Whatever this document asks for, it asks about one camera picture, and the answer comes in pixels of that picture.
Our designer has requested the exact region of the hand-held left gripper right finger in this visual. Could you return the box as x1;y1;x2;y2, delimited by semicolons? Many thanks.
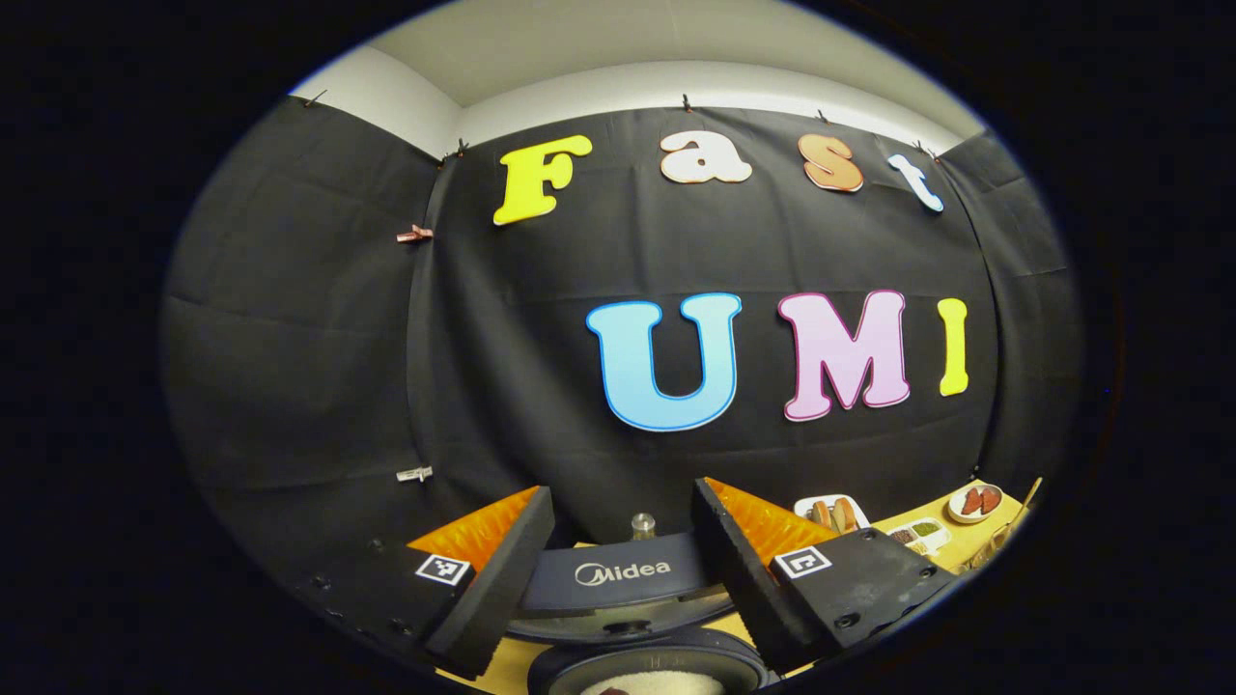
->
690;476;957;674

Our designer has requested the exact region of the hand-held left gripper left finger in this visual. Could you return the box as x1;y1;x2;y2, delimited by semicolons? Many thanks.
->
299;486;558;680

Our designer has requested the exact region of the dark grey rice cooker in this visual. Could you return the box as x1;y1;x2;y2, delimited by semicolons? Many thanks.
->
502;529;778;695

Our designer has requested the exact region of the white rice heap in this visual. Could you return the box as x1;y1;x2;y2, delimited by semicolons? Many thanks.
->
579;671;725;695

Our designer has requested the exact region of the wooden spoon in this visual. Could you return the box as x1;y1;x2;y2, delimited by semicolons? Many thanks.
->
1004;476;1044;542

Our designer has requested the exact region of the white toaster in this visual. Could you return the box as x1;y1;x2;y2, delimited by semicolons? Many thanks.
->
794;494;870;534

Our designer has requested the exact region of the white divided bean dish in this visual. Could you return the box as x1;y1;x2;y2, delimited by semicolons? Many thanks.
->
886;518;952;556

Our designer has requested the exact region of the white round plate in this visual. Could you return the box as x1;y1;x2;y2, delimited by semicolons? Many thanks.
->
946;483;1003;524

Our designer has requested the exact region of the black backdrop cloth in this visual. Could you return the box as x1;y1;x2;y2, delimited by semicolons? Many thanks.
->
162;97;1081;619

